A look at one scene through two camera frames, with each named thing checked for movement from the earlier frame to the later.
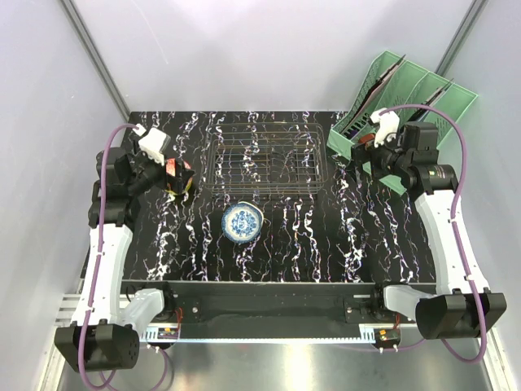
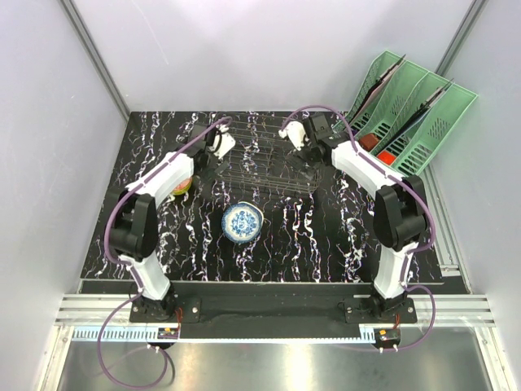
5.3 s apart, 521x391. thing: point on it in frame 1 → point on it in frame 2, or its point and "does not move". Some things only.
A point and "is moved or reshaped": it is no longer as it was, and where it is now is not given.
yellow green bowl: [188, 186] does not move
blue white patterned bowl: [170, 166] is moved or reshaped
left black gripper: [142, 156] → [218, 168]
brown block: [366, 138] does not move
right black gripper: [365, 153] → [298, 156]
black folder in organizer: [373, 93] does not move
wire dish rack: [265, 158] does not move
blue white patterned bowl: [242, 221] does not move
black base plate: [270, 309] does not move
